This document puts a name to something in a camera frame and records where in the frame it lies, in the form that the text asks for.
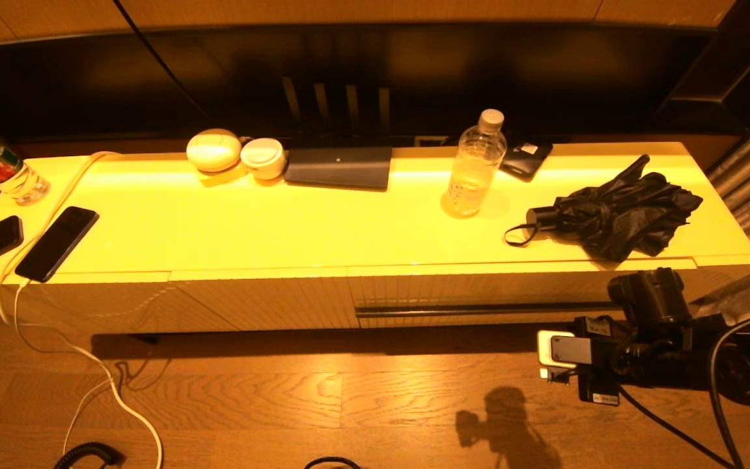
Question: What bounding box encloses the white round lidded cup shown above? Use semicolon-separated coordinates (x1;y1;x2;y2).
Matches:
240;137;287;180

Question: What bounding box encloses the small black labelled device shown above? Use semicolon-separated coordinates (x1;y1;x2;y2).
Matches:
499;139;553;182

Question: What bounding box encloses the beige wooden cabinet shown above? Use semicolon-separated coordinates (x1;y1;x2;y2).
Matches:
0;141;750;337

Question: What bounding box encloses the black floor cable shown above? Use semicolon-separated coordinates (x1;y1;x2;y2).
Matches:
303;457;363;469

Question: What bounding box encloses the clear bottle with colourful label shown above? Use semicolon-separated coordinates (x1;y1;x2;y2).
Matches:
0;111;51;206

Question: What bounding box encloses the black umbrella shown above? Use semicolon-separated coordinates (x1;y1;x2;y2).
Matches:
504;154;704;263

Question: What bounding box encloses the dark wooden shelf unit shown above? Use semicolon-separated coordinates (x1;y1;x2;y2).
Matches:
648;0;750;137

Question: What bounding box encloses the thick white power cable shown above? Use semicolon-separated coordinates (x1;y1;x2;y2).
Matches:
0;150;164;469

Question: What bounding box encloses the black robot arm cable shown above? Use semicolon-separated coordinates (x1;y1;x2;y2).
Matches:
619;309;750;469

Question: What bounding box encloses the black coiled cable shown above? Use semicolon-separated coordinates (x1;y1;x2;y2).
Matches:
54;443;122;469

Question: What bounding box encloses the black television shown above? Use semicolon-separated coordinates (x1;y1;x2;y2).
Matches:
0;25;717;144

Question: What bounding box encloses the clear bottle with white cap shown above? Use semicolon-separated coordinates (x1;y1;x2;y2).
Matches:
446;109;508;218

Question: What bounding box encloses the thin white charging cable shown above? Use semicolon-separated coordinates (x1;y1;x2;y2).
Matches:
14;279;115;457

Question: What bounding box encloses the black smartphone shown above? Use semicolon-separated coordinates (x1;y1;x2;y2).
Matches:
14;206;100;283

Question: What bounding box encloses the cream white drawer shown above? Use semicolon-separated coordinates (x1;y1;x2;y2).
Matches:
348;256;698;330

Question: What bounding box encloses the thin black wall cable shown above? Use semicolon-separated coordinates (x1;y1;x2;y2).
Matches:
113;0;210;121

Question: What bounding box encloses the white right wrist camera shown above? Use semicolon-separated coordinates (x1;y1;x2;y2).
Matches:
536;330;594;384

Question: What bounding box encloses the white oval case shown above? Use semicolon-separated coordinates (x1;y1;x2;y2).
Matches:
186;128;243;173

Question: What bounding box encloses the dark grey flat box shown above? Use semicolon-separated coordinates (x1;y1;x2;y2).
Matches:
283;146;393;192

